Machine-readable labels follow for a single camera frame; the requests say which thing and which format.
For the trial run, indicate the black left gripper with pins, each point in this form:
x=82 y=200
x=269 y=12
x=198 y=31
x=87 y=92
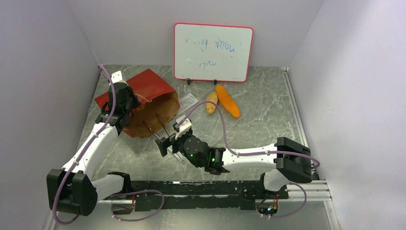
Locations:
x=136 y=103

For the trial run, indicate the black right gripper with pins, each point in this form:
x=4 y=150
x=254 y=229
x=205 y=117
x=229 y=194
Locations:
x=163 y=143

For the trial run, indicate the metal tongs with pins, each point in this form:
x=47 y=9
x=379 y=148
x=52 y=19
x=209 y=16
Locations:
x=156 y=126

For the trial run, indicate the red brown paper bag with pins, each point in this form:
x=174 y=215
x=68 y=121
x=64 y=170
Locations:
x=156 y=96

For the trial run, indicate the orange fake bread loaf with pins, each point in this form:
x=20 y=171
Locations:
x=227 y=102

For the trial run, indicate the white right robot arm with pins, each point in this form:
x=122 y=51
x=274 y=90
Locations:
x=286 y=161

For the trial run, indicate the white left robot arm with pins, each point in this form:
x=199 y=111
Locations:
x=70 y=189

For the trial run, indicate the clear plastic packet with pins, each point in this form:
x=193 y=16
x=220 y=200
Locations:
x=187 y=101

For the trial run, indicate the clear plastic tray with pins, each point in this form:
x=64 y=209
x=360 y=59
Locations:
x=218 y=103

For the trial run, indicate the pink framed whiteboard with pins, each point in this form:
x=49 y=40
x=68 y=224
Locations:
x=212 y=52

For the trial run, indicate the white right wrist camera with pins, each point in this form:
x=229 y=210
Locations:
x=183 y=128

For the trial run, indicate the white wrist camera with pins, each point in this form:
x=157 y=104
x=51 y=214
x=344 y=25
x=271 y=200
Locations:
x=117 y=77
x=183 y=128

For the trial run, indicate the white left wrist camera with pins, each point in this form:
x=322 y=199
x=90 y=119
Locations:
x=117 y=77

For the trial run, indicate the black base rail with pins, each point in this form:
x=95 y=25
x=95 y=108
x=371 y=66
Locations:
x=203 y=194

